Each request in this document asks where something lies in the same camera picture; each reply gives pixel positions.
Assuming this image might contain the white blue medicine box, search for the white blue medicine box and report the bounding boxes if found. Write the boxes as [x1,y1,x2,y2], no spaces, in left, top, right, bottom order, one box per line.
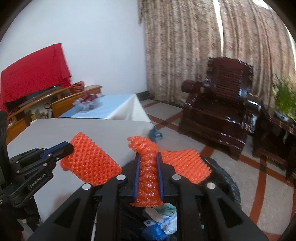
[143,208,179,236]

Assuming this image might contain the blue plastic shoe cover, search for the blue plastic shoe cover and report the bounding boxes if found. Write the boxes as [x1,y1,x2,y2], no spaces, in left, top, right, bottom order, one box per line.
[142,224,168,241]

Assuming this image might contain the orange foam net sleeve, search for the orange foam net sleeve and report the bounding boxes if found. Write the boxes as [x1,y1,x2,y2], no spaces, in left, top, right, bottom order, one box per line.
[60,132,122,186]

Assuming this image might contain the black bag lined trash bin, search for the black bag lined trash bin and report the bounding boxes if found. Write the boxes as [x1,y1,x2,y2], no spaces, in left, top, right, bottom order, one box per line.
[115,156,242,241]

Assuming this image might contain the wooden tv cabinet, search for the wooden tv cabinet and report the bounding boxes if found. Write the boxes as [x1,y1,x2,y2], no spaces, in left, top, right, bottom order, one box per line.
[6,85,102,144]

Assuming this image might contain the light blue cloth side table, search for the light blue cloth side table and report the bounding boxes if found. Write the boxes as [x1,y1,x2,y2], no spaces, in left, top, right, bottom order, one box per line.
[60,94,151,122]

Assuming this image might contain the glass fruit bowl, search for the glass fruit bowl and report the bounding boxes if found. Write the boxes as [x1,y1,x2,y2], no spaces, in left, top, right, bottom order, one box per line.
[73,93,104,111]

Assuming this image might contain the red apples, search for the red apples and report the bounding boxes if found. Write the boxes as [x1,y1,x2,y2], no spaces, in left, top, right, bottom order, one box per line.
[80,91,97,103]

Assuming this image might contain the dark wooden armchair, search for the dark wooden armchair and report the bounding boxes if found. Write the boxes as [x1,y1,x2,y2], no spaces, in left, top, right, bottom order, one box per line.
[179,57,261,160]

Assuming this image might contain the red cloth over television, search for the red cloth over television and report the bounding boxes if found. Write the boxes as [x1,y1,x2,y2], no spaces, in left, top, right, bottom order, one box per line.
[1,43,71,111]

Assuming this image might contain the dark wooden side table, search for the dark wooden side table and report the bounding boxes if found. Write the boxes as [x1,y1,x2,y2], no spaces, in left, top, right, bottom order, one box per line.
[252,105,295,184]

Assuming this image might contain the floral beige curtain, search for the floral beige curtain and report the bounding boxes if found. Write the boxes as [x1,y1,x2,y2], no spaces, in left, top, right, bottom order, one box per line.
[138,1,295,104]

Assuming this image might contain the green potted plant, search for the green potted plant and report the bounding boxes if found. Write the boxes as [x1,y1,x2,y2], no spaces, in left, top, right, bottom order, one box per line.
[273,75,295,121]

